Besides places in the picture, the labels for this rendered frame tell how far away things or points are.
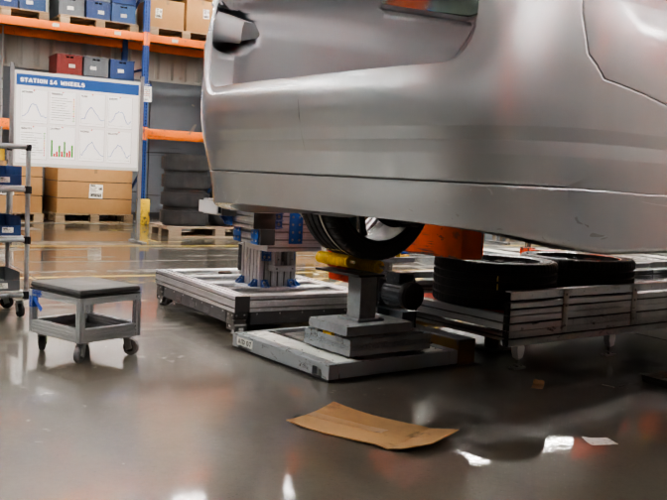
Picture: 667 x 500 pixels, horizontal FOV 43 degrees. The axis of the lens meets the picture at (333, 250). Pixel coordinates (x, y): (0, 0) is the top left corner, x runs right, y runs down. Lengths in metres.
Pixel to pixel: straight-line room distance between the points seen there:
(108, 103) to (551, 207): 8.43
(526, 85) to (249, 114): 1.12
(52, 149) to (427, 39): 6.52
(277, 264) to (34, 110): 5.50
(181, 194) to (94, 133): 1.79
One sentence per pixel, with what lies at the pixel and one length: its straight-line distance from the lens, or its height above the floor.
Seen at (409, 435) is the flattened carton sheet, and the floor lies 0.01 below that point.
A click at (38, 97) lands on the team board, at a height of 1.60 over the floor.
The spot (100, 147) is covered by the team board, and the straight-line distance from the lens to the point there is 10.22.
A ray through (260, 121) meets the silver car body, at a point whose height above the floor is 1.07.
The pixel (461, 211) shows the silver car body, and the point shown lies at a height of 0.83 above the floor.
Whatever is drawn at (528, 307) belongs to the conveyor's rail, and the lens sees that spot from 4.33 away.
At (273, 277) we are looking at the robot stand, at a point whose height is 0.28.
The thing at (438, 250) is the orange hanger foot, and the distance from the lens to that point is 4.42.
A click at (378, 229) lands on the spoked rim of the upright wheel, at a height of 0.65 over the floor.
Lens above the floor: 0.91
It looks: 5 degrees down
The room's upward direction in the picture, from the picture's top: 3 degrees clockwise
